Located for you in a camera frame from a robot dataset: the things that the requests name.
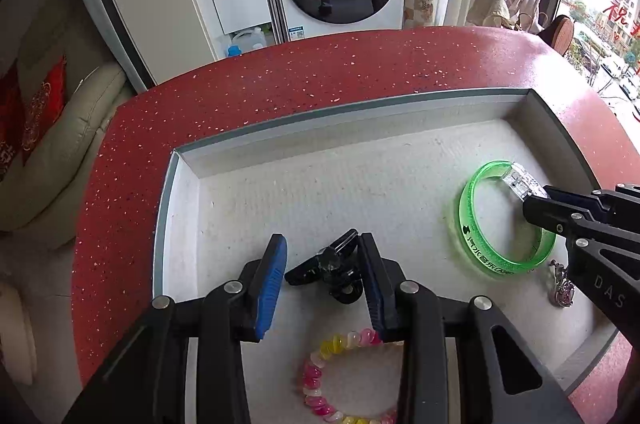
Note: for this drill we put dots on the pink heart crystal pendant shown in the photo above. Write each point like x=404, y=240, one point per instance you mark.
x=563, y=289

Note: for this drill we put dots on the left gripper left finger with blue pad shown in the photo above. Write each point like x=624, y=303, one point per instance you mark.
x=143, y=379

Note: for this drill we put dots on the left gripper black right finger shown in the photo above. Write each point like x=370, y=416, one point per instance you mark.
x=500, y=379

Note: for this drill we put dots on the green translucent bangle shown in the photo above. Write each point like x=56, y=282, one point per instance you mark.
x=491, y=224

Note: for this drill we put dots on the grey jewelry tray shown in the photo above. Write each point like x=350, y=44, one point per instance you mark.
x=394, y=168

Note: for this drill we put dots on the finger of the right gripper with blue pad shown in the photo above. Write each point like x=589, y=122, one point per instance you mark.
x=570, y=198

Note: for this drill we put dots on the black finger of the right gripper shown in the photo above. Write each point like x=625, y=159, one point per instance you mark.
x=555, y=216

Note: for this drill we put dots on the beige leather sofa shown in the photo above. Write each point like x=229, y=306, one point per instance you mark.
x=41, y=199

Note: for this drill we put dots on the black hair claw clip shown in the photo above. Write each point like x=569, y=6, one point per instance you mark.
x=336, y=266

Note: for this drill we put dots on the brown round chair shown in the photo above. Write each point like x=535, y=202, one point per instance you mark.
x=559, y=34

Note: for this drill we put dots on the blue cap detergent bottle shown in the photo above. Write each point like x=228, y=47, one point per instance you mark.
x=246, y=41

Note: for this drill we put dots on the red embroidered cushion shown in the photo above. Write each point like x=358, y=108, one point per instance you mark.
x=44, y=108

